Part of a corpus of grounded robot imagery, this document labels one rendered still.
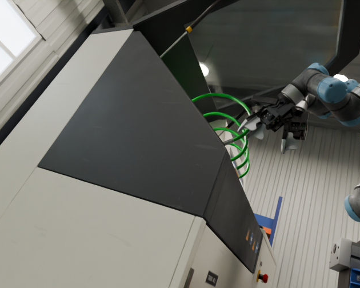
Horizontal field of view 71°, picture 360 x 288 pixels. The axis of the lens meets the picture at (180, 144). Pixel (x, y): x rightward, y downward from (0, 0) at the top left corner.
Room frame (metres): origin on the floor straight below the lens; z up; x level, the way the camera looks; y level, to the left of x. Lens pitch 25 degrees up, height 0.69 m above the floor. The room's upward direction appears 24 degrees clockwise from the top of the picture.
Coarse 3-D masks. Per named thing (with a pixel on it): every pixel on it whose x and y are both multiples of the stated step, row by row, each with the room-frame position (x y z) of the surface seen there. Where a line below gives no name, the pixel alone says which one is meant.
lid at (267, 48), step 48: (192, 0) 0.67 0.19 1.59; (240, 0) 0.66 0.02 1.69; (288, 0) 0.64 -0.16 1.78; (336, 0) 0.62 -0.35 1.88; (192, 48) 0.87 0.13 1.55; (240, 48) 0.86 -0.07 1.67; (288, 48) 0.84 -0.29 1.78; (336, 48) 0.82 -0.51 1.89; (192, 96) 1.14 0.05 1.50; (240, 96) 1.14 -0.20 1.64
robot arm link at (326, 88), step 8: (312, 80) 0.61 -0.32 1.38; (320, 80) 0.58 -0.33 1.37; (328, 80) 0.56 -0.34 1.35; (336, 80) 0.54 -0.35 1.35; (312, 88) 0.62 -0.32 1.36; (320, 88) 0.58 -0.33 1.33; (328, 88) 0.56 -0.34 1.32; (336, 88) 0.55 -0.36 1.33; (344, 88) 0.55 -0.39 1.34; (320, 96) 0.60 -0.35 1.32; (328, 96) 0.57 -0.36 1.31; (336, 96) 0.57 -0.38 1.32; (344, 96) 0.57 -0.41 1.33; (328, 104) 0.62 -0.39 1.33; (336, 104) 0.61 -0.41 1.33; (344, 104) 0.60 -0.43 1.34
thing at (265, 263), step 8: (224, 120) 1.28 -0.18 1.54; (224, 136) 1.27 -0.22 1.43; (240, 160) 1.66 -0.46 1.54; (264, 240) 1.11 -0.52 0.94; (264, 248) 1.15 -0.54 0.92; (264, 256) 1.20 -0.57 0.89; (264, 264) 1.24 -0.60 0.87; (272, 264) 1.48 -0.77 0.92; (256, 272) 1.10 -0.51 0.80; (264, 272) 1.29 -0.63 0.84; (272, 272) 1.55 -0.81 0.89; (256, 280) 1.14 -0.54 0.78; (272, 280) 1.62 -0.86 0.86
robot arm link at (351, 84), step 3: (345, 81) 0.70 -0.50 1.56; (348, 81) 0.69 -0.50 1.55; (351, 81) 0.69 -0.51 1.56; (354, 81) 0.69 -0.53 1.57; (348, 84) 0.69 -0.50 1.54; (351, 84) 0.69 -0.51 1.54; (354, 84) 0.69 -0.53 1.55; (357, 84) 0.69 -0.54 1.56; (348, 87) 0.69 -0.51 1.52; (351, 87) 0.69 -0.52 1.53; (354, 87) 0.69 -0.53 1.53; (348, 90) 0.70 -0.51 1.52
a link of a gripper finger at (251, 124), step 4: (256, 116) 0.77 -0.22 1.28; (252, 120) 0.79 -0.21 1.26; (256, 120) 0.78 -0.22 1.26; (244, 124) 0.80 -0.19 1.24; (248, 124) 0.79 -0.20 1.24; (252, 124) 0.78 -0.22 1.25; (240, 128) 0.81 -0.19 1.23; (248, 128) 0.79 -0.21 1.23; (252, 128) 0.78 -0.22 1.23; (256, 128) 0.77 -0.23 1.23
